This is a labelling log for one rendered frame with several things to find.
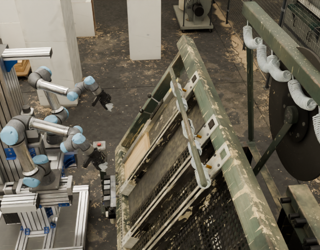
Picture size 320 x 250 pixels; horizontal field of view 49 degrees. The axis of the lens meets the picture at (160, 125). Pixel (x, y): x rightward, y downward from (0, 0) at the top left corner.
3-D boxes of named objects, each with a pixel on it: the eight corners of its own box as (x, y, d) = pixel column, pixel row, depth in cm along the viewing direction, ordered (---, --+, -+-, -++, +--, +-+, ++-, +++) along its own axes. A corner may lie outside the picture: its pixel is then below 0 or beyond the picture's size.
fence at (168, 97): (126, 160, 321) (122, 159, 319) (181, 79, 275) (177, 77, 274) (126, 164, 317) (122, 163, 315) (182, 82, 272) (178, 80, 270)
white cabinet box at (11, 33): (17, 42, 728) (8, 7, 684) (46, 41, 732) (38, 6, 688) (7, 60, 665) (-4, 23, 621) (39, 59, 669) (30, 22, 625)
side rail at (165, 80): (130, 145, 343) (120, 141, 339) (192, 52, 290) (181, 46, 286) (131, 149, 338) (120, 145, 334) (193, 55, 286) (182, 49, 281)
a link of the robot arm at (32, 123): (17, 119, 254) (83, 136, 254) (9, 129, 245) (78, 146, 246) (16, 106, 247) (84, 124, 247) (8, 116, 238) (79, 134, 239)
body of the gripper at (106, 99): (111, 103, 292) (103, 92, 285) (102, 107, 294) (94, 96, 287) (111, 97, 298) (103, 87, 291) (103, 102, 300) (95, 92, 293)
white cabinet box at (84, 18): (70, 29, 784) (64, -4, 740) (96, 28, 788) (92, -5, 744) (67, 37, 749) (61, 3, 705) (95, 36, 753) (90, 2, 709)
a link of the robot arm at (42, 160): (53, 165, 279) (50, 153, 271) (46, 177, 269) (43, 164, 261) (38, 163, 281) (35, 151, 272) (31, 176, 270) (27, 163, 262)
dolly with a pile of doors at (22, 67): (6, 65, 650) (2, 49, 631) (35, 64, 653) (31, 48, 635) (-3, 82, 601) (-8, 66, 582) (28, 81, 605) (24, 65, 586)
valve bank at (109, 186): (102, 186, 338) (99, 168, 323) (117, 185, 339) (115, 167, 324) (101, 230, 298) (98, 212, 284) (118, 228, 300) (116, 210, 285)
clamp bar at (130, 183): (127, 188, 294) (101, 180, 284) (208, 76, 237) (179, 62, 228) (128, 197, 286) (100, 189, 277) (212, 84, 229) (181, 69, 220)
